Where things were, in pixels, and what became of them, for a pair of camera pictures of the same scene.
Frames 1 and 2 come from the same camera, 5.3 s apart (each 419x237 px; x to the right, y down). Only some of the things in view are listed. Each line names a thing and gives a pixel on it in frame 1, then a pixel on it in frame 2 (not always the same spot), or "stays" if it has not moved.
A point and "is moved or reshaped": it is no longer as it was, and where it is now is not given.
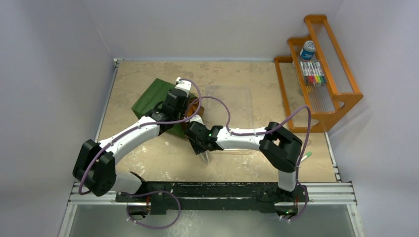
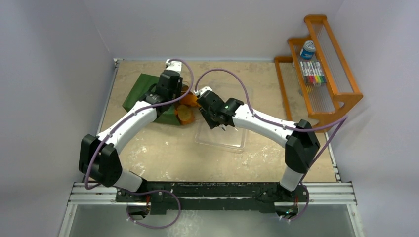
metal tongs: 207,161 is moved or reshaped
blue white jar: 307,51 stays
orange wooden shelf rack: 315,79 stays
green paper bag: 152,96 is moved or reshaped
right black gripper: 200,146 -> 203,103
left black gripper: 183,109 -> 178,90
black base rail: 165,197 stays
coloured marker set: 313,72 stays
